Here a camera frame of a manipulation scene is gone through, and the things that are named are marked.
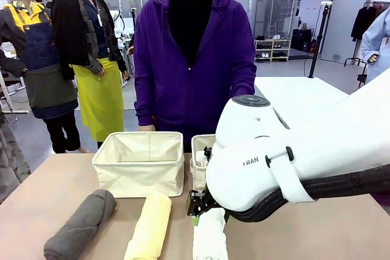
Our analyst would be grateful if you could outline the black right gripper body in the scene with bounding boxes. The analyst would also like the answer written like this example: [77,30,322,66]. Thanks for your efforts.
[186,189,220,217]

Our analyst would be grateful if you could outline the white towel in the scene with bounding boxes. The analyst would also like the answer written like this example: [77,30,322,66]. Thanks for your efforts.
[192,208,229,260]

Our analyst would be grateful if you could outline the gray towel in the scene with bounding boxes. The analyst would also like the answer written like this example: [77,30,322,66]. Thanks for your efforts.
[43,189,118,260]

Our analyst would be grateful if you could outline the purple person's left forearm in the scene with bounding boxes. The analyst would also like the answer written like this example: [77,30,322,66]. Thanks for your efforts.
[230,82,256,98]

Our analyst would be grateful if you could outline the purple person's right forearm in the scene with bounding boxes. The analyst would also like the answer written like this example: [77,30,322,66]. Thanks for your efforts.
[133,88,158,128]

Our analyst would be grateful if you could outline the cream fabric basket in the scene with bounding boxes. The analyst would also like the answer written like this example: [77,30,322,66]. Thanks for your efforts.
[91,131,185,199]
[190,134,217,194]

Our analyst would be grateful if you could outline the yellow rolled towel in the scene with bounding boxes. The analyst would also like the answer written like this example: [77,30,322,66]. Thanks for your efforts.
[123,192,172,260]

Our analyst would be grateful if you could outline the person in purple hoodie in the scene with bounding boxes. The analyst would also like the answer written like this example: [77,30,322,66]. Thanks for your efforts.
[133,0,256,153]

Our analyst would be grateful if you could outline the white table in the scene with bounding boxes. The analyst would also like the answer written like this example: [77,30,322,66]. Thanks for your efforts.
[254,76,350,121]

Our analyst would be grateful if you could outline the mannequin black jacket lime skirt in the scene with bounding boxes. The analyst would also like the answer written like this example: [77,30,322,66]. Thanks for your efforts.
[51,0,129,149]

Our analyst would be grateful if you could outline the wooden shoe rack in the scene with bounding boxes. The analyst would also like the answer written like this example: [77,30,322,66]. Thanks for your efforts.
[253,38,292,63]

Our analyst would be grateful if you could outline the black tripod pole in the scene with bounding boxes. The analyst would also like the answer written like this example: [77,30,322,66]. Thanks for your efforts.
[308,2,333,79]

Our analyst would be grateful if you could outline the black luggage bags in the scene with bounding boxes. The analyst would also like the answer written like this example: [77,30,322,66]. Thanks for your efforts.
[291,27,314,53]

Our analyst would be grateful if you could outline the gray fuzzy fabric cover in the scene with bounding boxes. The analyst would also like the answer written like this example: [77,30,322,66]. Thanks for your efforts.
[0,104,32,205]

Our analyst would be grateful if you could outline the mannequin yellow hoodie denim apron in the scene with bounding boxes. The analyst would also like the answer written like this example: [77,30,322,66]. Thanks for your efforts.
[0,0,82,154]

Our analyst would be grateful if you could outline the person in light blue shirt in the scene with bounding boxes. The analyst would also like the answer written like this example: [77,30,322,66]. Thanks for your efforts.
[361,6,390,85]

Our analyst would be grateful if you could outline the black hanging coat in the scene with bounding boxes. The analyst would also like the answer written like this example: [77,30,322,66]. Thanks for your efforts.
[350,5,378,43]

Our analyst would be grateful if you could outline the white cable strap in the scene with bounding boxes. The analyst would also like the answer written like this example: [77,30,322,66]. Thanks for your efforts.
[264,146,316,205]

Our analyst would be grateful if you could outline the black braided cable sleeve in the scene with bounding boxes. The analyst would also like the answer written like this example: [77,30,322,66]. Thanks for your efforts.
[227,162,390,223]

